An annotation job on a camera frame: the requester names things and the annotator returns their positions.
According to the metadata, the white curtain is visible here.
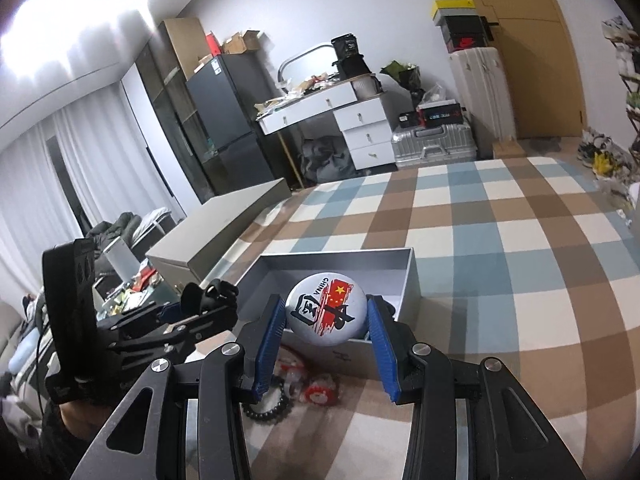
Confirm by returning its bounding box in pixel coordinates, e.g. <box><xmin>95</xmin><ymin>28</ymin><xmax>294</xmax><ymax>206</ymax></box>
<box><xmin>0</xmin><ymin>104</ymin><xmax>177</xmax><ymax>282</ymax></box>

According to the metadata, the wooden door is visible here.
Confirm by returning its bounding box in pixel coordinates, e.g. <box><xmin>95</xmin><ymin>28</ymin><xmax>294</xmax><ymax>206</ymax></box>
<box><xmin>442</xmin><ymin>0</ymin><xmax>589</xmax><ymax>141</ymax></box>

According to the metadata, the red black shoe box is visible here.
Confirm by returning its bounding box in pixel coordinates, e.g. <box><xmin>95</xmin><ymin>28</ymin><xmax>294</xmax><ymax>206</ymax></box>
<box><xmin>444</xmin><ymin>32</ymin><xmax>494</xmax><ymax>52</ymax></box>

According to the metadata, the white ribbed basket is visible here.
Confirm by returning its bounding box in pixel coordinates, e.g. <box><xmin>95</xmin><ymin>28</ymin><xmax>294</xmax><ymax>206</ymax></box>
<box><xmin>352</xmin><ymin>73</ymin><xmax>384</xmax><ymax>99</ymax></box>

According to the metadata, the small cardboard box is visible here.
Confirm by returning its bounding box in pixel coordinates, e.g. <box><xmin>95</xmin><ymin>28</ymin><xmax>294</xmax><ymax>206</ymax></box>
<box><xmin>492</xmin><ymin>138</ymin><xmax>526</xmax><ymax>161</ymax></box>

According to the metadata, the checked bedspread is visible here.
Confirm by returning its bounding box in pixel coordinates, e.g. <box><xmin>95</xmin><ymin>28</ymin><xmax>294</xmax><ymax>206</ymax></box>
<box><xmin>197</xmin><ymin>155</ymin><xmax>640</xmax><ymax>480</ymax></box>

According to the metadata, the yellow lid shoe box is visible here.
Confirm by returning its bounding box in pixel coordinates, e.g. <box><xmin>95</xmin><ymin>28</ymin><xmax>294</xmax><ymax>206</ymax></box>
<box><xmin>432</xmin><ymin>0</ymin><xmax>476</xmax><ymax>19</ymax></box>

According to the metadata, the wooden shoe rack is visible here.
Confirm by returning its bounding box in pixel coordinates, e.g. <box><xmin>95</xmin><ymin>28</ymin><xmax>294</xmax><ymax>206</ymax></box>
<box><xmin>602</xmin><ymin>15</ymin><xmax>640</xmax><ymax>162</ymax></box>

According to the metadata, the silver cardboard box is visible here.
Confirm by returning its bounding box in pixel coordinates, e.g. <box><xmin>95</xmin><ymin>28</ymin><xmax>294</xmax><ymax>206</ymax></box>
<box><xmin>234</xmin><ymin>245</ymin><xmax>419</xmax><ymax>382</ymax></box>

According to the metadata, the row of shoes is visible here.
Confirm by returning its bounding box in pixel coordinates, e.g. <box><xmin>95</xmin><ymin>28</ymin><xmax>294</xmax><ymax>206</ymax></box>
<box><xmin>602</xmin><ymin>14</ymin><xmax>640</xmax><ymax>111</ymax></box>

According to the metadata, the silver suitcase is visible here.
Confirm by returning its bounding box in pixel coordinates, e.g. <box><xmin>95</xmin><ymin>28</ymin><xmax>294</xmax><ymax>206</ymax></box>
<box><xmin>390</xmin><ymin>120</ymin><xmax>479</xmax><ymax>170</ymax></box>

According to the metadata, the beige nightstand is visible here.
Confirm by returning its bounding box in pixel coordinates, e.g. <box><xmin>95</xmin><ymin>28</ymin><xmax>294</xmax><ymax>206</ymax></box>
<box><xmin>144</xmin><ymin>177</ymin><xmax>294</xmax><ymax>302</ymax></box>

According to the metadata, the black refrigerator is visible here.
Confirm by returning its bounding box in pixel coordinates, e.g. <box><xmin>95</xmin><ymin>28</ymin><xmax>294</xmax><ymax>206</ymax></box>
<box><xmin>185</xmin><ymin>53</ymin><xmax>282</xmax><ymax>194</ymax></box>

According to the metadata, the white drawer cabinet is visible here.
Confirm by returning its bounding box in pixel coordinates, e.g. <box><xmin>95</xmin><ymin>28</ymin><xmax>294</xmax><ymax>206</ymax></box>
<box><xmin>333</xmin><ymin>95</ymin><xmax>399</xmax><ymax>171</ymax></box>

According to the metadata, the white upright suitcase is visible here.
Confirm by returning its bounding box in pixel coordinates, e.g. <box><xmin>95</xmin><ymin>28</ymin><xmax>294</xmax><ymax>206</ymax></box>
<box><xmin>448</xmin><ymin>45</ymin><xmax>516</xmax><ymax>144</ymax></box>

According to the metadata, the black ring claw hair clip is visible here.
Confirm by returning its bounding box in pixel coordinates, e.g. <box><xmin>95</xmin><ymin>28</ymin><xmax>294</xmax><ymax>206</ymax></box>
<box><xmin>180</xmin><ymin>279</ymin><xmax>240</xmax><ymax>314</ymax></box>

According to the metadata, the black bag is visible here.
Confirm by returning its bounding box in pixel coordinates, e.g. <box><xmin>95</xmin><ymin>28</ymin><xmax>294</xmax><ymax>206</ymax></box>
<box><xmin>331</xmin><ymin>34</ymin><xmax>374</xmax><ymax>77</ymax></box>

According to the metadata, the round white badge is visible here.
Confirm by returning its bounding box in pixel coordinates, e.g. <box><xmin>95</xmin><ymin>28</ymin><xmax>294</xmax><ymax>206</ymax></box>
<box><xmin>284</xmin><ymin>272</ymin><xmax>370</xmax><ymax>346</ymax></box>

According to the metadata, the clear plastic hair clip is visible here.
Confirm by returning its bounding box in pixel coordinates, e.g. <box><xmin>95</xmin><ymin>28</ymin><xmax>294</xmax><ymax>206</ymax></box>
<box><xmin>278</xmin><ymin>359</ymin><xmax>307</xmax><ymax>397</ymax></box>

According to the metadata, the black flat shoe box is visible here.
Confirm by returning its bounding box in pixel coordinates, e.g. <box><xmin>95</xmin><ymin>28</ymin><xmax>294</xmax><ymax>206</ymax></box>
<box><xmin>417</xmin><ymin>102</ymin><xmax>464</xmax><ymax>127</ymax></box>

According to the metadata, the black bead bracelet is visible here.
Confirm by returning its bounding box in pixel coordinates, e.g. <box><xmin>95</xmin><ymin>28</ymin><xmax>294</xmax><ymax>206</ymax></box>
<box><xmin>243</xmin><ymin>393</ymin><xmax>292</xmax><ymax>424</ymax></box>

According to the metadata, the dark wrapped bouquet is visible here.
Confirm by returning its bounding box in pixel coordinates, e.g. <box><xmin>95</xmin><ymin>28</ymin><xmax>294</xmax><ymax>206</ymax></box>
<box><xmin>379</xmin><ymin>59</ymin><xmax>424</xmax><ymax>106</ymax></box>

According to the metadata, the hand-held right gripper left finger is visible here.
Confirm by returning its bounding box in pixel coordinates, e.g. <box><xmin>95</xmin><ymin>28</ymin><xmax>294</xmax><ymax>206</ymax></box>
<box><xmin>70</xmin><ymin>294</ymin><xmax>289</xmax><ymax>480</ymax></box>

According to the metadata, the clutter pile on desk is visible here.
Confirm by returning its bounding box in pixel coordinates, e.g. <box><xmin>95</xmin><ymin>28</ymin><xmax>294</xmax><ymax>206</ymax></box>
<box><xmin>253</xmin><ymin>72</ymin><xmax>357</xmax><ymax>113</ymax></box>

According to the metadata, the glass door wardrobe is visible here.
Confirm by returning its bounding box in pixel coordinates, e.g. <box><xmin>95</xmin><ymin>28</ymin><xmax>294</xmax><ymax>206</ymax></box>
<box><xmin>134</xmin><ymin>17</ymin><xmax>227</xmax><ymax>207</ymax></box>

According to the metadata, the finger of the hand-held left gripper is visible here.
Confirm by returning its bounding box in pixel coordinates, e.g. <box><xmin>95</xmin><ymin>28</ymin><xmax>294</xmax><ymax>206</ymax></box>
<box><xmin>107</xmin><ymin>306</ymin><xmax>238</xmax><ymax>362</ymax></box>
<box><xmin>99</xmin><ymin>301</ymin><xmax>185</xmax><ymax>337</ymax></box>

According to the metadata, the grey cloth bundle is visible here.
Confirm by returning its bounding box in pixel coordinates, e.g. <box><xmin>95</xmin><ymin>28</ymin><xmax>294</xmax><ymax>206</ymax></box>
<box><xmin>299</xmin><ymin>135</ymin><xmax>354</xmax><ymax>184</ymax></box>

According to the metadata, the oval mirror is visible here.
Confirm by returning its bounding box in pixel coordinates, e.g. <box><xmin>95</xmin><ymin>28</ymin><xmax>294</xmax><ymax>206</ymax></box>
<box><xmin>277</xmin><ymin>43</ymin><xmax>336</xmax><ymax>94</ymax></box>

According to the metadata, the red and white charm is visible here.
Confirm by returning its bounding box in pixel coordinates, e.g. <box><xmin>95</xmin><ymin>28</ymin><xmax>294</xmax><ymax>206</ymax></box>
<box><xmin>304</xmin><ymin>379</ymin><xmax>342</xmax><ymax>405</ymax></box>

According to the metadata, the wooden stick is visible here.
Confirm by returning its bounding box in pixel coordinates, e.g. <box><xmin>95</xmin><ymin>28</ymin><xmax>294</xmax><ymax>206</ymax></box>
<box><xmin>277</xmin><ymin>132</ymin><xmax>304</xmax><ymax>191</ymax></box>

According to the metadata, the white vanity desk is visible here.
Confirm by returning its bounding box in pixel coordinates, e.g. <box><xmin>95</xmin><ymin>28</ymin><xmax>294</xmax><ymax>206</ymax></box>
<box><xmin>255</xmin><ymin>81</ymin><xmax>359</xmax><ymax>135</ymax></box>

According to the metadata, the pile of shoes on floor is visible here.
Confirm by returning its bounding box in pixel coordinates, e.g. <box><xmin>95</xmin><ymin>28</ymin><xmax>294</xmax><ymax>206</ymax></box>
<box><xmin>577</xmin><ymin>127</ymin><xmax>632</xmax><ymax>177</ymax></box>

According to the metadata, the open cardboard box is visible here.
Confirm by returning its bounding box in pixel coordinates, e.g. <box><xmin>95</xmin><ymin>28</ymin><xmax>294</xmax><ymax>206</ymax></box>
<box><xmin>222</xmin><ymin>29</ymin><xmax>264</xmax><ymax>56</ymax></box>

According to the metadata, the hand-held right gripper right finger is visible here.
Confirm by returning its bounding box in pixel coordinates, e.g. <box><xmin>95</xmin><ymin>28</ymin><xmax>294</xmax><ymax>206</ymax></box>
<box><xmin>366</xmin><ymin>294</ymin><xmax>588</xmax><ymax>480</ymax></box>

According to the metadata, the person's left forearm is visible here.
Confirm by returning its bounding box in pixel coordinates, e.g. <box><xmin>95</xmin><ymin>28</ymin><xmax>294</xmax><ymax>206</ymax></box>
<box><xmin>30</xmin><ymin>400</ymin><xmax>117</xmax><ymax>480</ymax></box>

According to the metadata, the bright ceiling lamp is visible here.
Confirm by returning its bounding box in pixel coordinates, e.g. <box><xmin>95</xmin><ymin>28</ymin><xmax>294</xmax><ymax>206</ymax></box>
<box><xmin>0</xmin><ymin>0</ymin><xmax>157</xmax><ymax>82</ymax></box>

